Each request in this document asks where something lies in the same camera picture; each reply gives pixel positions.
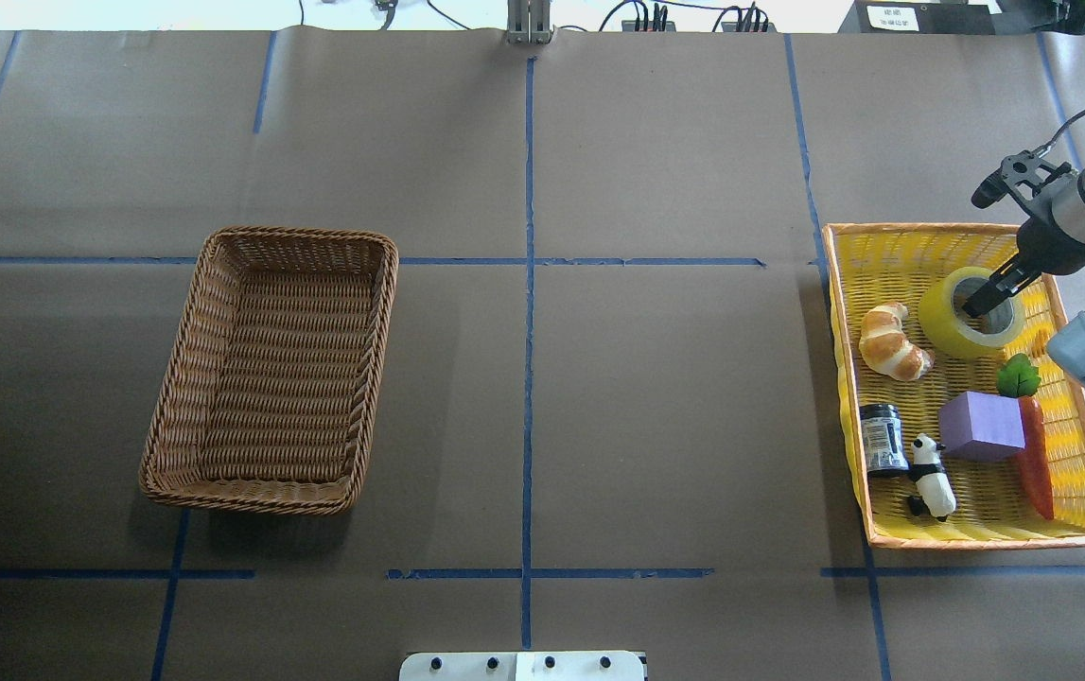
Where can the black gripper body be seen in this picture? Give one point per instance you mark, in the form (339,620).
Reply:
(1046,245)

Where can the toy carrot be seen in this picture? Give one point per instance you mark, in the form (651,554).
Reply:
(1020,379)

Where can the aluminium frame post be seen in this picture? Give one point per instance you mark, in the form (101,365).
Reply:
(529,22)

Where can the toy panda figure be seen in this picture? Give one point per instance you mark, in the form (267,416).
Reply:
(935,495)

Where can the brown wicker basket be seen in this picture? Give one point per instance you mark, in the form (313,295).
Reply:
(269,400)

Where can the small black jar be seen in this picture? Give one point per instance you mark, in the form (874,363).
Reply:
(881,430)

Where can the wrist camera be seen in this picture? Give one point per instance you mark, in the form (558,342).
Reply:
(1026,177)

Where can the toy croissant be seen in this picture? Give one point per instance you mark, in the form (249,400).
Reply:
(886,349)

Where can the purple cube block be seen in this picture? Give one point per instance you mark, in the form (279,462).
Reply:
(981,427)

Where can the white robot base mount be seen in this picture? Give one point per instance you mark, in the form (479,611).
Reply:
(526,665)

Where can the yellow tape roll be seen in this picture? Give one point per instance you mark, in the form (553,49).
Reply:
(952,332)

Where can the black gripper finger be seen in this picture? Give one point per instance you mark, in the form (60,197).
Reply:
(1004,284)

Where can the yellow plastic basket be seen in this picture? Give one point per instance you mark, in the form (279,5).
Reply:
(872,263)

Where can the black box with label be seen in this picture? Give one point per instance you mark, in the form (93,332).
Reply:
(917,17)

